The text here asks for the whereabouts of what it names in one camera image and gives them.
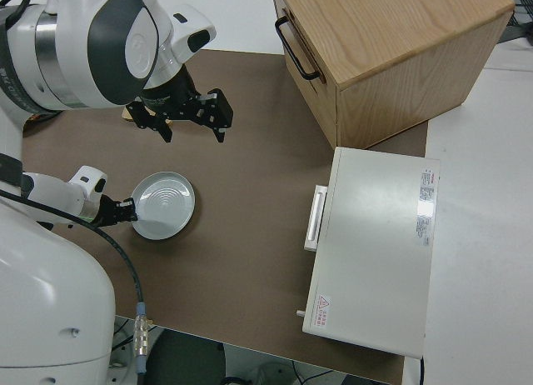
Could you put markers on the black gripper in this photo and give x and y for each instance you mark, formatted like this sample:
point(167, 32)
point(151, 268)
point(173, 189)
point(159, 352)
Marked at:
point(170, 95)
point(109, 212)

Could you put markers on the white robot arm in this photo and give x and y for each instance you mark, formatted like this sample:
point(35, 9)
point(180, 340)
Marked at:
point(62, 193)
point(62, 47)

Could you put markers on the large wooden box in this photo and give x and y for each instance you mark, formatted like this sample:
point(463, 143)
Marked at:
point(395, 47)

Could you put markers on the white toaster oven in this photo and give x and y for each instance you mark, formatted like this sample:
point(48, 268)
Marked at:
point(375, 243)

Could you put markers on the black round pedestal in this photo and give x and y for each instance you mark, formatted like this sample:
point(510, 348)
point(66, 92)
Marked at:
point(187, 360)

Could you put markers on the gray plate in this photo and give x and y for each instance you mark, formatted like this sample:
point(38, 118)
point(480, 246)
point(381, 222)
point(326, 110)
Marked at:
point(166, 201)

